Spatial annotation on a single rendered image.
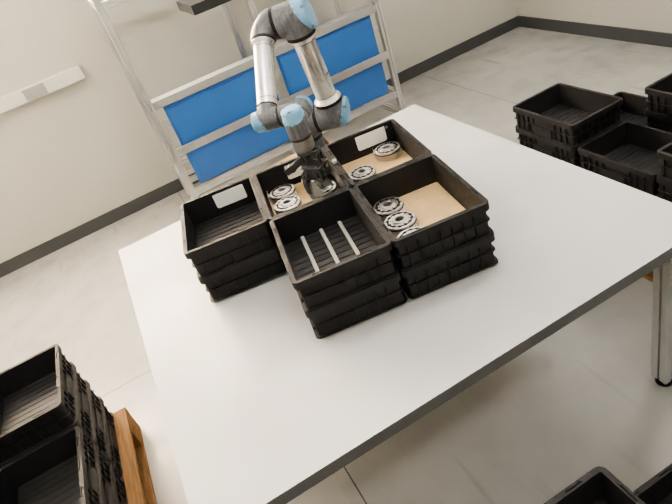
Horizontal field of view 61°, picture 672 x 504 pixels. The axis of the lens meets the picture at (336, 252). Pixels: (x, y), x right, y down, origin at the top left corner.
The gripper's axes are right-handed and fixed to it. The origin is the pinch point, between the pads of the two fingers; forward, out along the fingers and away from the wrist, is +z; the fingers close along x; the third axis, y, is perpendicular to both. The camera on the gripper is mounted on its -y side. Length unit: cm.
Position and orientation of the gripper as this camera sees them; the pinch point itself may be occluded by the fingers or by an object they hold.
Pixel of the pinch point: (318, 195)
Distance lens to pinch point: 211.0
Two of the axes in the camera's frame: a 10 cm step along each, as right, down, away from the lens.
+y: 8.4, 0.7, -5.4
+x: 4.6, -6.4, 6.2
